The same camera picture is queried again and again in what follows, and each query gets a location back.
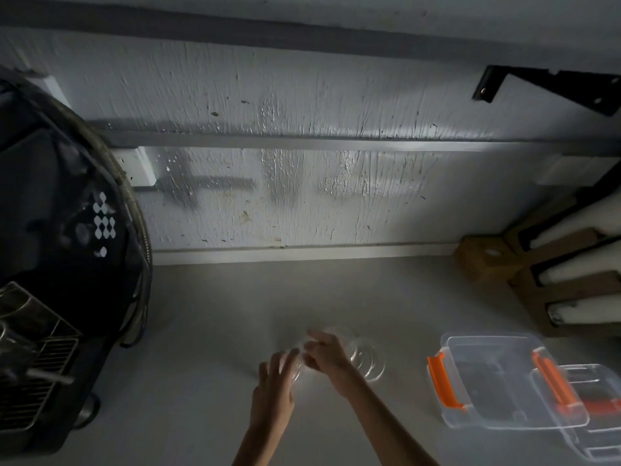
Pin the person's left hand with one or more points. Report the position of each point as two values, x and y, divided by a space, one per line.
271 397

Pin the person's right hand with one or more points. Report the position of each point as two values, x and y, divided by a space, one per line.
332 359

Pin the person's right fingers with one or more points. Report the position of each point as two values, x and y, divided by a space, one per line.
316 345

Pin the person's left fingers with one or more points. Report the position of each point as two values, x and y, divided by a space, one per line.
280 366

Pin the clear glass jar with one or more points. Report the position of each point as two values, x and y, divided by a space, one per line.
366 359

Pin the person's right forearm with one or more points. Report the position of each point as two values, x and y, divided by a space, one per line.
388 427

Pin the person's left forearm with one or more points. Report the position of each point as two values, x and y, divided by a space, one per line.
259 446

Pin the clear container with orange latches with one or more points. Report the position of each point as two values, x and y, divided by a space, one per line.
499 388

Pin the brown wooden holder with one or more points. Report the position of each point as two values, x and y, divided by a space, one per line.
529 281

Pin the white paper roll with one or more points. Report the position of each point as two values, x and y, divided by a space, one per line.
589 310
582 266
582 223

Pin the black appliance with white dots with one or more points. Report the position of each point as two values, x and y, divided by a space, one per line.
53 198

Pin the clear plastic container lid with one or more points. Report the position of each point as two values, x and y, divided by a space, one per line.
594 412

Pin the metal wall rail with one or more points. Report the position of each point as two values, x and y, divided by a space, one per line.
339 143

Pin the white wall socket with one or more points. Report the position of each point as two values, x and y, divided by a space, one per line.
136 164

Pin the black metal bracket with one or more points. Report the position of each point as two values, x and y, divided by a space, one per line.
558 84

